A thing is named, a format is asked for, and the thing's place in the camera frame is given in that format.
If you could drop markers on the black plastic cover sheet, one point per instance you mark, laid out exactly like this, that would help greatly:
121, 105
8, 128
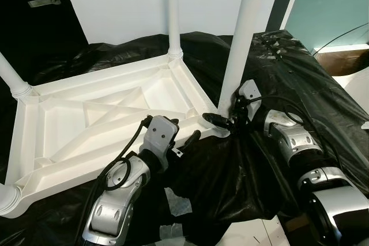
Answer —
323, 142

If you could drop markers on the small white tape strip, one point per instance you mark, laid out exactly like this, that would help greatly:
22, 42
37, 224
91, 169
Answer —
167, 232

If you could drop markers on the black door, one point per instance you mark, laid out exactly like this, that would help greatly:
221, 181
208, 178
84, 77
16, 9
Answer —
34, 33

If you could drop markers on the white side furniture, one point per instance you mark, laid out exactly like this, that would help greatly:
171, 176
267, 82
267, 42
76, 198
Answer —
357, 93

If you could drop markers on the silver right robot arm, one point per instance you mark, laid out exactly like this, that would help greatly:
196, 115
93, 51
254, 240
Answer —
291, 139

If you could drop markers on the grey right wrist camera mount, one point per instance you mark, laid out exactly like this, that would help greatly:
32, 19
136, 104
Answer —
249, 91

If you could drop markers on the teal glass partition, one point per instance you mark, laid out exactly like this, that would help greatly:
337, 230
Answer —
334, 4

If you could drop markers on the torn white tape patch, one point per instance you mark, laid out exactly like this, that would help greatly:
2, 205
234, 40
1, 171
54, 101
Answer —
180, 207

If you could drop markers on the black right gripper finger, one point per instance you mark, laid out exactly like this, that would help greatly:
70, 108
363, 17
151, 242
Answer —
216, 119

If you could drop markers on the brown wooden furniture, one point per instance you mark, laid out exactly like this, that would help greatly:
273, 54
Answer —
343, 64

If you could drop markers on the white tape scrap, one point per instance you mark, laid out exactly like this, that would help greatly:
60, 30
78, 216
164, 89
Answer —
365, 125

